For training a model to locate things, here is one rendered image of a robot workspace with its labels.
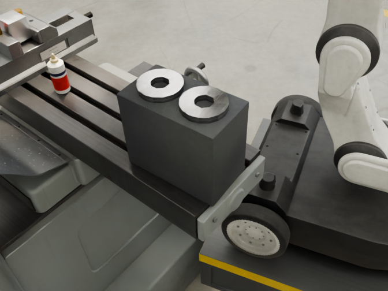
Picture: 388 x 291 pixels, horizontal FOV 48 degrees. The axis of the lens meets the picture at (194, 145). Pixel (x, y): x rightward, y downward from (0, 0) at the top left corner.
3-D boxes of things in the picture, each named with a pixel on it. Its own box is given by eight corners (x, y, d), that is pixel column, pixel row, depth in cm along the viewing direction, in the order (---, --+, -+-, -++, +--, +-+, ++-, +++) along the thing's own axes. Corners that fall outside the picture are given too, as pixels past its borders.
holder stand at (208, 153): (163, 130, 102) (155, 57, 88) (245, 170, 93) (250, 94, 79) (129, 161, 96) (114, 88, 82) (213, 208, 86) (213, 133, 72)
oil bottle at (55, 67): (64, 83, 117) (53, 47, 109) (74, 88, 115) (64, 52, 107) (52, 90, 114) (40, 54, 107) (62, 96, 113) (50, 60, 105)
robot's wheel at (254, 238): (286, 253, 135) (295, 215, 121) (282, 267, 132) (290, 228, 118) (225, 233, 141) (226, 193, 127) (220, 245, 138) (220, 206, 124)
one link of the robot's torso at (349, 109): (395, 145, 134) (386, -4, 106) (387, 193, 121) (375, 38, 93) (342, 144, 142) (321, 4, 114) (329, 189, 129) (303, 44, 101)
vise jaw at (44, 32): (32, 21, 126) (28, 8, 123) (59, 35, 120) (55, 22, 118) (14, 30, 123) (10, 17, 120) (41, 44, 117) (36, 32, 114)
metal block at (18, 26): (19, 29, 121) (12, 9, 116) (32, 36, 118) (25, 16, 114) (3, 37, 118) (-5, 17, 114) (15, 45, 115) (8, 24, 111)
